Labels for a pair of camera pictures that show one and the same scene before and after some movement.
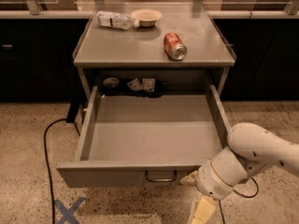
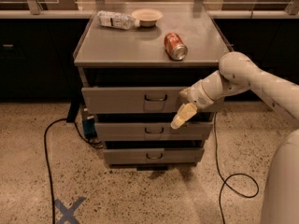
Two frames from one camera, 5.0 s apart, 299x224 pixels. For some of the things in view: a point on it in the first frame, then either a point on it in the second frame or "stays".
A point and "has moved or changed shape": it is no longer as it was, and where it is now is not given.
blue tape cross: x=68 y=214 stays
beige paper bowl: x=147 y=17 stays
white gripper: x=211 y=181 to x=199 y=96
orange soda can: x=174 y=47 stays
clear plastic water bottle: x=118 y=21 stays
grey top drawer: x=147 y=140 has moved or changed shape
